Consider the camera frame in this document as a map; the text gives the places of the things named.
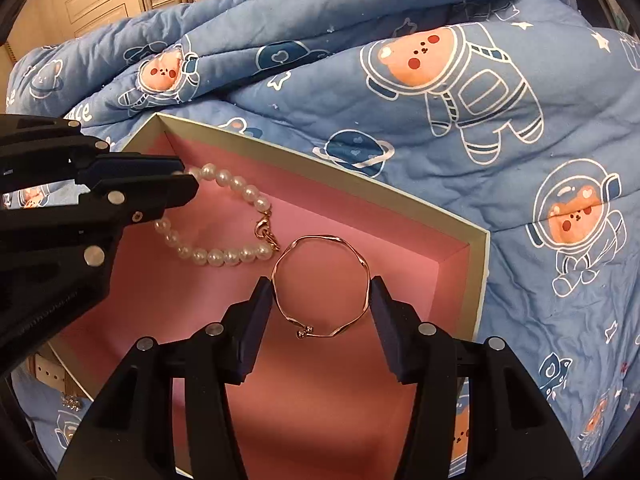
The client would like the green box pink interior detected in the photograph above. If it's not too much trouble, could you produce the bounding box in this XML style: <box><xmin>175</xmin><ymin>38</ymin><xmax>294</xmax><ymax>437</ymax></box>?
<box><xmin>51</xmin><ymin>115</ymin><xmax>490</xmax><ymax>479</ymax></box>

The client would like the rose gold bangle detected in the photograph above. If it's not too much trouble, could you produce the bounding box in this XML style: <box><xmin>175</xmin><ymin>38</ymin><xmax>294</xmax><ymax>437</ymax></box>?
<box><xmin>270</xmin><ymin>234</ymin><xmax>371</xmax><ymax>339</ymax></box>

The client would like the white pearl bracelet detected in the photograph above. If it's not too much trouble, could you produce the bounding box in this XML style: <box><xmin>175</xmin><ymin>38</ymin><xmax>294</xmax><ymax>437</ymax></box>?
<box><xmin>153</xmin><ymin>161</ymin><xmax>281</xmax><ymax>267</ymax></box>

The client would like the blue astronaut bear quilt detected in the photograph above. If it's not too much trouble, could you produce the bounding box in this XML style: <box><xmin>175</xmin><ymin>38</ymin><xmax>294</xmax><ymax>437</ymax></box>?
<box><xmin>6</xmin><ymin>0</ymin><xmax>639</xmax><ymax>474</ymax></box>

